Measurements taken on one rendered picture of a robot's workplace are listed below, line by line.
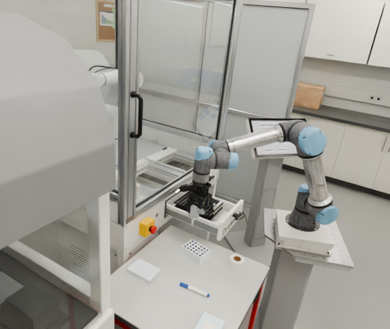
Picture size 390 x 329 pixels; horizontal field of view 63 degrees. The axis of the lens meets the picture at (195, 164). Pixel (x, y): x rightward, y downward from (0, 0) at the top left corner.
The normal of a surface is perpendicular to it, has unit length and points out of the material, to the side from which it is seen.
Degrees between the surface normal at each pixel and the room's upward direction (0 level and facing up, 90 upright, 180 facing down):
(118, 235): 90
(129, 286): 0
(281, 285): 90
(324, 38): 90
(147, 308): 0
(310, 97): 90
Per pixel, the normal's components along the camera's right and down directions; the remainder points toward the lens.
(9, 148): 0.84, -0.07
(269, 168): 0.32, 0.41
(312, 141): 0.16, 0.29
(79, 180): 0.86, 0.28
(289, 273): -0.18, 0.38
